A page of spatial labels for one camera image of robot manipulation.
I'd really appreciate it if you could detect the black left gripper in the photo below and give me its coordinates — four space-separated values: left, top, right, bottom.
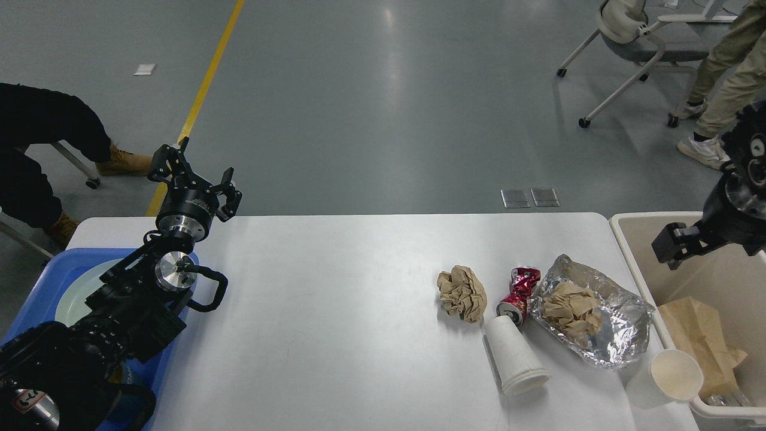
146 136 242 242

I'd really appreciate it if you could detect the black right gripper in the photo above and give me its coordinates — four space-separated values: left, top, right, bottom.
651 174 765 270

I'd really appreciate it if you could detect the brown paper bag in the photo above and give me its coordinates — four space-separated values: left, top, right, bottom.
658 296 747 398

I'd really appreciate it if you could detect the green plate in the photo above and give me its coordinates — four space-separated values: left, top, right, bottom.
54 259 120 327

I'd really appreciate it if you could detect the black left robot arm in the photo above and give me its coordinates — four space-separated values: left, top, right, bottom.
1 137 242 430

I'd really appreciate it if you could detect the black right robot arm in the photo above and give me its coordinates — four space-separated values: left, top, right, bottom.
652 102 765 270

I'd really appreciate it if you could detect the beige plastic bin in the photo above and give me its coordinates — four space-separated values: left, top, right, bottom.
610 212 765 428

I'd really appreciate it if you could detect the tan boot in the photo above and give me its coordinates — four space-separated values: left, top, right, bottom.
94 142 151 177
42 212 80 248

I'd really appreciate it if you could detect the grey chair leg with caster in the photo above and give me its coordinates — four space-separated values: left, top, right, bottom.
50 141 101 189

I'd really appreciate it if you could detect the crumpled foil wrapper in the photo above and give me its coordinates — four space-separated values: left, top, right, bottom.
528 254 655 370

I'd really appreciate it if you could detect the crumpled paper in foil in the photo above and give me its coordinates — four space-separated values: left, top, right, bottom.
542 281 602 349

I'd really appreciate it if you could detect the white paper cup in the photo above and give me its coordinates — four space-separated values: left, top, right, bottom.
484 315 551 396
625 349 705 409

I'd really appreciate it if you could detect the silver floor plate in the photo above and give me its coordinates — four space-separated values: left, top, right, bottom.
530 187 560 208
500 189 531 208

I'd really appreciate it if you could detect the crushed red soda can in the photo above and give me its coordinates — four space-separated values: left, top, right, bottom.
496 266 541 327

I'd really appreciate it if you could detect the clear plastic bottle in bin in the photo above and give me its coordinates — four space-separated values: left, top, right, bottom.
701 390 753 408

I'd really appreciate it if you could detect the person in black clothes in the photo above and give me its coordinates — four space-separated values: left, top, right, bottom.
0 83 112 229

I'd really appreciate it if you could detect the person in beige trousers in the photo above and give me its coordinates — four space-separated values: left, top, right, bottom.
677 1 765 169

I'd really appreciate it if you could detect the white office chair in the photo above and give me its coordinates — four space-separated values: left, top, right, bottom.
557 1 736 129

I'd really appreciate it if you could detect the crumpled brown paper ball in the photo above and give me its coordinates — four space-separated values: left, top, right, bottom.
437 265 488 324

